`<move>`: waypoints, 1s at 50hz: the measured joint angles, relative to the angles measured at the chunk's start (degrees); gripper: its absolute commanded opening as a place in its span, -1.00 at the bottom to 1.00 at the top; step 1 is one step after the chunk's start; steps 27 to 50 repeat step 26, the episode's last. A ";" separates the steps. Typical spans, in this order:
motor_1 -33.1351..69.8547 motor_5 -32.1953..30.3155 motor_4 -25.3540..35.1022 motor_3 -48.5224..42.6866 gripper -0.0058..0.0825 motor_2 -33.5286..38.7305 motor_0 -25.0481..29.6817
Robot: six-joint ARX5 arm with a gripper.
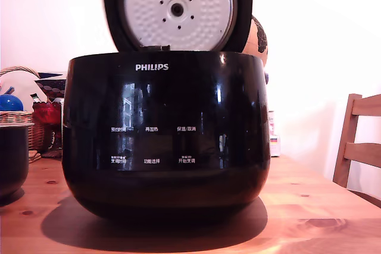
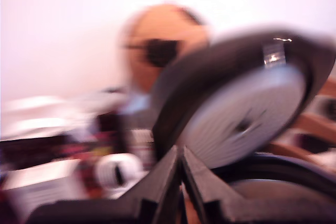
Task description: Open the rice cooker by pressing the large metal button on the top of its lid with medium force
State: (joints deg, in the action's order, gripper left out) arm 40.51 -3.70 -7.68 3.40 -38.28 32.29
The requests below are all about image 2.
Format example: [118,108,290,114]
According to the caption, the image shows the black rice cooker lid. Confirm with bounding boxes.
[151,24,336,170]

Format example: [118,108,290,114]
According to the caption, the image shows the black Philips rice cooker body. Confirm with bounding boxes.
[207,152,336,205]

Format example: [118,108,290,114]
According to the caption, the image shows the white striped roll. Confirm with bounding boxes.
[94,153,144,191]

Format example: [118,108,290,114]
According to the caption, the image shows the wooden chair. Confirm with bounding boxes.
[265,76,336,163]

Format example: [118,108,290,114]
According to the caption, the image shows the tan globe with dark pattern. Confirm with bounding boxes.
[121,4,211,92]

